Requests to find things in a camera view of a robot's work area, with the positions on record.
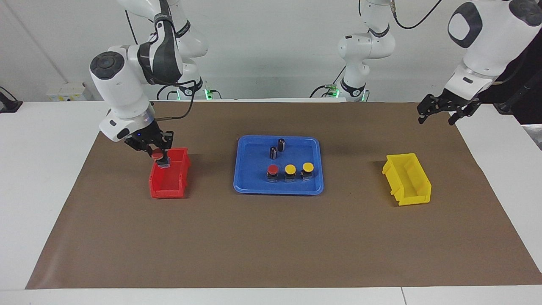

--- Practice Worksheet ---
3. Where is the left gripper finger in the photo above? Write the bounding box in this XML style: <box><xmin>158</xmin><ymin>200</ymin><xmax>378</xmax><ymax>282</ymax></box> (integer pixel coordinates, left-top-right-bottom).
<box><xmin>448</xmin><ymin>100</ymin><xmax>482</xmax><ymax>126</ymax></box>
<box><xmin>417</xmin><ymin>94</ymin><xmax>444</xmax><ymax>125</ymax></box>

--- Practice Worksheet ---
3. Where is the red plastic bin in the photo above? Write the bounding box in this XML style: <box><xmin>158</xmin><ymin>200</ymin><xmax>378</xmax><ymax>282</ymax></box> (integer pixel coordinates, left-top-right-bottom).
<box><xmin>149</xmin><ymin>147</ymin><xmax>191</xmax><ymax>199</ymax></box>

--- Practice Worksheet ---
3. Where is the black equipment stand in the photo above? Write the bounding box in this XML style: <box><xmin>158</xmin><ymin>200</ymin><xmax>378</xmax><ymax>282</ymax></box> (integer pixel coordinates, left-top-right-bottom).
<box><xmin>478</xmin><ymin>40</ymin><xmax>542</xmax><ymax>125</ymax></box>

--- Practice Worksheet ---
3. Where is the grey metal object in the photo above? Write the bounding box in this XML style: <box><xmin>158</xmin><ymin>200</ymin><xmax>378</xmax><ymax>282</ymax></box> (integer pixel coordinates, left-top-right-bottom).
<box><xmin>524</xmin><ymin>124</ymin><xmax>542</xmax><ymax>151</ymax></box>

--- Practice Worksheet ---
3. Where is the yellow plastic bin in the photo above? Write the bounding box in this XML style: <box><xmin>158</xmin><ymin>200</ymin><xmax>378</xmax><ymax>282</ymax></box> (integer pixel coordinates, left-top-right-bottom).
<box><xmin>382</xmin><ymin>153</ymin><xmax>432</xmax><ymax>207</ymax></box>

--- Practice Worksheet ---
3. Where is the blue plastic tray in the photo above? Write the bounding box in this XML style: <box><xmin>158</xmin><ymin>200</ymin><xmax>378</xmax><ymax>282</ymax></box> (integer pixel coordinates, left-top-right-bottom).
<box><xmin>233</xmin><ymin>135</ymin><xmax>325</xmax><ymax>196</ymax></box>

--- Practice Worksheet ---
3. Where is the black table clamp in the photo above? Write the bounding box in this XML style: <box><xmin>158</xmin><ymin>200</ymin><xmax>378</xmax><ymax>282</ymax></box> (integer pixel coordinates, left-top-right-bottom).
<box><xmin>0</xmin><ymin>87</ymin><xmax>23</xmax><ymax>114</ymax></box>

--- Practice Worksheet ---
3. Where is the brown paper table mat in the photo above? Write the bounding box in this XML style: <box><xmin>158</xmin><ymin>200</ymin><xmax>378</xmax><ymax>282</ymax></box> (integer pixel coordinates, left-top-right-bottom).
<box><xmin>25</xmin><ymin>101</ymin><xmax>542</xmax><ymax>290</ymax></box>

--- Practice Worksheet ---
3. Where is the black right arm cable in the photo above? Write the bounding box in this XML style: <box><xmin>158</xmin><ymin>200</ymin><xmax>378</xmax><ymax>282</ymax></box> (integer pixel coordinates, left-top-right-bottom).
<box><xmin>125</xmin><ymin>8</ymin><xmax>197</xmax><ymax>120</ymax></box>

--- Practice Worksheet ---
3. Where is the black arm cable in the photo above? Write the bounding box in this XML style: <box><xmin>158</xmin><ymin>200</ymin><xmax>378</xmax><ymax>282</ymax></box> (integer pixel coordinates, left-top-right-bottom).
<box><xmin>392</xmin><ymin>0</ymin><xmax>442</xmax><ymax>29</ymax></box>
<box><xmin>125</xmin><ymin>8</ymin><xmax>197</xmax><ymax>120</ymax></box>

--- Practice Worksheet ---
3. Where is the black base cable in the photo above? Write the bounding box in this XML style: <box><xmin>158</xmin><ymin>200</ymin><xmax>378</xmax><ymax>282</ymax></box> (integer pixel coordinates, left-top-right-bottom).
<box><xmin>157</xmin><ymin>83</ymin><xmax>178</xmax><ymax>100</ymax></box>
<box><xmin>310</xmin><ymin>68</ymin><xmax>346</xmax><ymax>99</ymax></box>

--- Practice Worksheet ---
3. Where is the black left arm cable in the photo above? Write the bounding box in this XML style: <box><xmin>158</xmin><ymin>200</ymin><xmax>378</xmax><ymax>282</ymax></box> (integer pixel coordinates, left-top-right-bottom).
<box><xmin>392</xmin><ymin>0</ymin><xmax>442</xmax><ymax>29</ymax></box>

